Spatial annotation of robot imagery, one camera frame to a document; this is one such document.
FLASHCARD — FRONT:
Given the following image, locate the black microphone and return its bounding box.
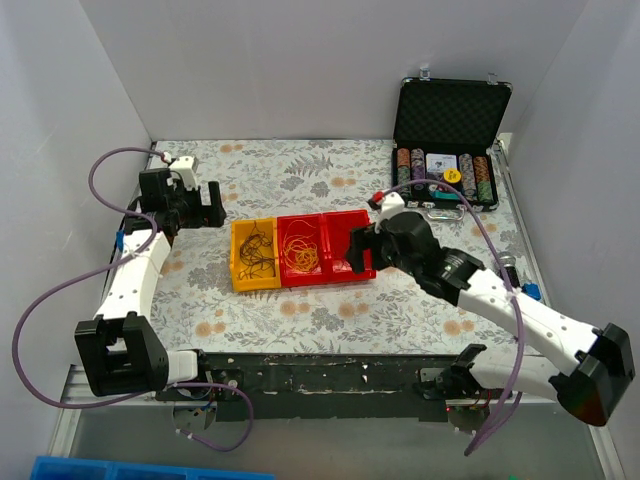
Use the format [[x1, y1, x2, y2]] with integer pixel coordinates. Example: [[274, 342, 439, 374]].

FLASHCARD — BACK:
[[494, 251, 521, 289]]

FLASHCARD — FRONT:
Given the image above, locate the yellow wire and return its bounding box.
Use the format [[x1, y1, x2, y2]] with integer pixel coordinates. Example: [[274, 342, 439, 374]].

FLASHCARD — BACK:
[[281, 219, 323, 275]]

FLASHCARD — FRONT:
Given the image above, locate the red double plastic bin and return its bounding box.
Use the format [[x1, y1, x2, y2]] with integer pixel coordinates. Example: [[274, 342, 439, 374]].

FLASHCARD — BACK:
[[277, 210, 376, 288]]

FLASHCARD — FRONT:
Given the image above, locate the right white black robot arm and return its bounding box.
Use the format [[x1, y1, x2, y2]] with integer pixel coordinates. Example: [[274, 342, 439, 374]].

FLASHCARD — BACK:
[[346, 211, 635, 426]]

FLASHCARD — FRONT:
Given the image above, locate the yellow plastic bin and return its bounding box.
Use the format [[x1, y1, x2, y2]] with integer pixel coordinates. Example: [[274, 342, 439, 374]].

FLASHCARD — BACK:
[[229, 217, 281, 292]]

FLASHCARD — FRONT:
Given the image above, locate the black poker chip case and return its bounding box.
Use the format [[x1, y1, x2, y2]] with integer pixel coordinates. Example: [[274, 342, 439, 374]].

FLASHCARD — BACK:
[[391, 77, 512, 212]]

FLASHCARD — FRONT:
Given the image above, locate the blue green toy block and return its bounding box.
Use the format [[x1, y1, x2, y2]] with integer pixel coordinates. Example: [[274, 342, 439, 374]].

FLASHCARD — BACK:
[[115, 230, 125, 251]]

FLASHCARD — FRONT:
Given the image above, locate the aluminium frame rail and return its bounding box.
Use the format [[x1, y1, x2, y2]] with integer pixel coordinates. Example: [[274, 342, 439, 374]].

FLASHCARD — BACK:
[[46, 365, 158, 457]]

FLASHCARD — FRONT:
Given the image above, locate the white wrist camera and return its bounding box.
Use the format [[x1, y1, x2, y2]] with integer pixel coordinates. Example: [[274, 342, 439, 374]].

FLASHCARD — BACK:
[[376, 192, 405, 225], [169, 156, 199, 191]]

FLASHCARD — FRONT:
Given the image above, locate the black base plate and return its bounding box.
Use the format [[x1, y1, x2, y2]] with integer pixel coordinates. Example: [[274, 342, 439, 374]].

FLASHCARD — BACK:
[[158, 345, 502, 422]]

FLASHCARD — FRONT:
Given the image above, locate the white card deck box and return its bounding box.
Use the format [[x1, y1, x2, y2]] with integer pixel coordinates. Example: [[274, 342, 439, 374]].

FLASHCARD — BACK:
[[426, 153, 458, 174]]

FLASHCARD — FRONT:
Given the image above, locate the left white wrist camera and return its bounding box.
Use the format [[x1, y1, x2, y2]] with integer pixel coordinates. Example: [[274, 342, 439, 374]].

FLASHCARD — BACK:
[[169, 156, 199, 191]]

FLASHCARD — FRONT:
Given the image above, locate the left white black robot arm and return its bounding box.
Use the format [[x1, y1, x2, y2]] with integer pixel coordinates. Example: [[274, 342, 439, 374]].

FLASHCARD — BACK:
[[74, 156, 226, 400]]

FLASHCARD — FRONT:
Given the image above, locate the yellow round dealer button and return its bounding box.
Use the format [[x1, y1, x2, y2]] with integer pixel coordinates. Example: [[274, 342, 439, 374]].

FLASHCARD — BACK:
[[443, 168, 462, 185]]

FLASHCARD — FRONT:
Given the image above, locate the blue plastic tray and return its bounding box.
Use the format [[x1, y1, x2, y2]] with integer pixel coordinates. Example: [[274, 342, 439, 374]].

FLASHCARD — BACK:
[[30, 456, 275, 480]]

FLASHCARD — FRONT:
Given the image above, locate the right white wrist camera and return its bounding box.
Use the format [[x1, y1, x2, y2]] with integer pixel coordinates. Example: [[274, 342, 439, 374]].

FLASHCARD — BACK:
[[376, 192, 405, 225]]

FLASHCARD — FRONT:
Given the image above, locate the small blue toy block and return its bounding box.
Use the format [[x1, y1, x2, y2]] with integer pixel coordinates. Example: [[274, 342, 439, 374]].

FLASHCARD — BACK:
[[522, 283, 542, 301]]

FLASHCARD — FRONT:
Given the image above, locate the black wire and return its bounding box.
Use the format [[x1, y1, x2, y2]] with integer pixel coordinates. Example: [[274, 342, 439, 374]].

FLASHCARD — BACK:
[[238, 219, 277, 281]]

